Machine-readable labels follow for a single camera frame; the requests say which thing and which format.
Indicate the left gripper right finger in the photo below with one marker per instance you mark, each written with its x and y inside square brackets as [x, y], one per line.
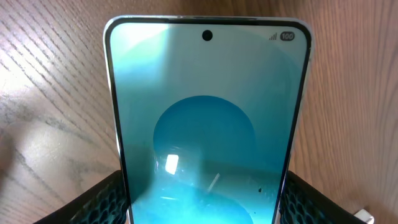
[303, 204]

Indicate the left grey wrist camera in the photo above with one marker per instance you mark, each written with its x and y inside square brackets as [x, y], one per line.
[365, 216]

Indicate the blue screen Galaxy smartphone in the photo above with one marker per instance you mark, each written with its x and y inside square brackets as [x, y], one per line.
[205, 112]

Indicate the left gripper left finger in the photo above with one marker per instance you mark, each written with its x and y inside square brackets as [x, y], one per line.
[104, 203]

